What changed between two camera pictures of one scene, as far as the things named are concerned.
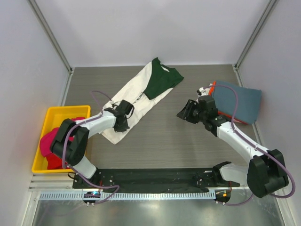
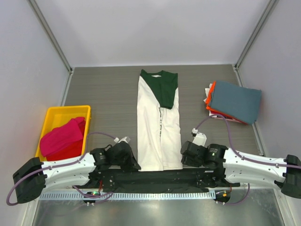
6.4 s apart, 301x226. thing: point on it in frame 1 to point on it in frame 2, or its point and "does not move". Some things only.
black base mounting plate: x=205 y=178 does not move
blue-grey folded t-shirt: x=248 y=102 does not move
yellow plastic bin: x=54 y=117 does not move
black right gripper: x=188 y=111 to x=188 y=153
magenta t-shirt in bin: x=49 y=137 does not move
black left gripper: x=123 y=129 to x=132 y=164
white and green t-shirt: x=144 y=91 to x=159 y=133
